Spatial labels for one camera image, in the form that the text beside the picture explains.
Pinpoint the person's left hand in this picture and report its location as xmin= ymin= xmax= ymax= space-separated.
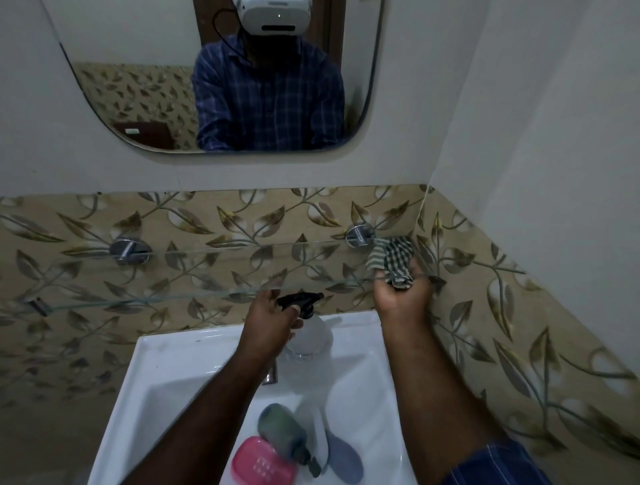
xmin=239 ymin=288 xmax=306 ymax=358

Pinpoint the person's right hand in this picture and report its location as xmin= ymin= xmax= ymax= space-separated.
xmin=373 ymin=269 xmax=436 ymax=326

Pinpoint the green checked cloth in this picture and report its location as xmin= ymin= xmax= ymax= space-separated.
xmin=366 ymin=237 xmax=417 ymax=291

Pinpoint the clear spray bottle black trigger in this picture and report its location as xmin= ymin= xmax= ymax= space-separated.
xmin=276 ymin=292 xmax=335 ymax=361

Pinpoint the person's right forearm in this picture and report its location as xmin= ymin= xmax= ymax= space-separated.
xmin=380 ymin=312 xmax=503 ymax=485

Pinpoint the person's left forearm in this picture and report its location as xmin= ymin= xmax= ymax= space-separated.
xmin=119 ymin=340 xmax=282 ymax=485

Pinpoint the grey-green plastic bottle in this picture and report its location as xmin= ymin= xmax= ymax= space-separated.
xmin=257 ymin=403 xmax=321 ymax=478

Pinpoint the white ceramic sink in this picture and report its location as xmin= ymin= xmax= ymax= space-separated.
xmin=87 ymin=310 xmax=419 ymax=485

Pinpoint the pink soap case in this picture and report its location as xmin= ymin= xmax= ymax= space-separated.
xmin=231 ymin=436 xmax=299 ymax=485

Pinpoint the blue-grey oval lid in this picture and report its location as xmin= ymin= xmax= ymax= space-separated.
xmin=325 ymin=432 xmax=365 ymax=485

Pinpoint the blue checked shirt sleeve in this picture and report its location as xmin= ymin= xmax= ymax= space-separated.
xmin=440 ymin=439 xmax=557 ymax=485

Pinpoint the chrome shelf bracket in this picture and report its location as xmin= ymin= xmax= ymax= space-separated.
xmin=109 ymin=236 xmax=153 ymax=266
xmin=345 ymin=224 xmax=376 ymax=249

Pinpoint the glass wall shelf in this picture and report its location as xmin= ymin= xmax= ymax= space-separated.
xmin=20 ymin=234 xmax=447 ymax=314

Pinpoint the rounded wall mirror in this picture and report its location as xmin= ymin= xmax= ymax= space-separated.
xmin=40 ymin=0 xmax=387 ymax=156

